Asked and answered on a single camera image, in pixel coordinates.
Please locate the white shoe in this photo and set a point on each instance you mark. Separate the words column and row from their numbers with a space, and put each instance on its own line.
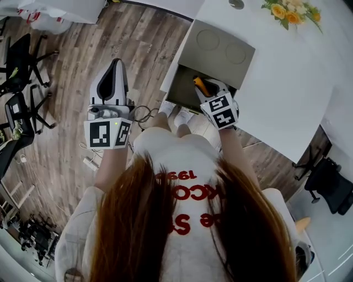
column 183, row 117
column 166, row 107

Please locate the white plastic bag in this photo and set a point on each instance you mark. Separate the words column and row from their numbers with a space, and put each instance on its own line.
column 47, row 18

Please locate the white right shoe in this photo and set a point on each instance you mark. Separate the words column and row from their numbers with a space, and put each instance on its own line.
column 183, row 117

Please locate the white shirt with red print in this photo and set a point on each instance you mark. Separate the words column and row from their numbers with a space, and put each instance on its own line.
column 179, row 154

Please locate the white left shoe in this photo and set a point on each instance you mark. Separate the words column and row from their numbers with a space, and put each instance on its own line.
column 166, row 107

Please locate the person's right leg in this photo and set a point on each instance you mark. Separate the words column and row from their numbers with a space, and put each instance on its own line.
column 183, row 130

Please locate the grey box container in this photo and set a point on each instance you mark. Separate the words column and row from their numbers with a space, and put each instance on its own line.
column 218, row 51

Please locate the light wooden frame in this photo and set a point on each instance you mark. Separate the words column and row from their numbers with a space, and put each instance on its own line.
column 13, row 194

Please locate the person's left forearm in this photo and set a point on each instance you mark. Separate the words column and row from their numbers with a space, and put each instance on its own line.
column 111, row 170

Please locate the person's right forearm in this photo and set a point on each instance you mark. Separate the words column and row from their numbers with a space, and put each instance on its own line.
column 237, row 154

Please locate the yellow flower bouquet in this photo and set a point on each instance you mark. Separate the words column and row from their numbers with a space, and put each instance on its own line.
column 292, row 12

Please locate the black office chair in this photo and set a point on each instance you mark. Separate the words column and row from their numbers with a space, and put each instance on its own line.
column 328, row 183
column 20, row 63
column 19, row 118

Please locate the pile of black equipment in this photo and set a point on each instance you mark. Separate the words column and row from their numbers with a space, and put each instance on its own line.
column 38, row 239

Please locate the person's left leg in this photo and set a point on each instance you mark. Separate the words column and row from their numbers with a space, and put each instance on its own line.
column 161, row 121

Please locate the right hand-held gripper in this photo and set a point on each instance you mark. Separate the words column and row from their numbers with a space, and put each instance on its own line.
column 222, row 111

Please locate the orange wooden piece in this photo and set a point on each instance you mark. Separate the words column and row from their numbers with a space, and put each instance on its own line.
column 303, row 223

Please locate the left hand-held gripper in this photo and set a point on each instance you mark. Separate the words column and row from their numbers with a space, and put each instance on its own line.
column 100, row 135

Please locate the person's leg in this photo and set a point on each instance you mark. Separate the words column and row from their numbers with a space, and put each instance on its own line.
column 183, row 130
column 161, row 121

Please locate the white charger plug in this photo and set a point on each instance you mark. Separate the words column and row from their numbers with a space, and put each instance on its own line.
column 23, row 158

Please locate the black round desk grommet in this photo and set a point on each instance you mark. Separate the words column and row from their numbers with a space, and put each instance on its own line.
column 236, row 3

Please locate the white power strip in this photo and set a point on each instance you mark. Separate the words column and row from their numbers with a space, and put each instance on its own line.
column 91, row 163

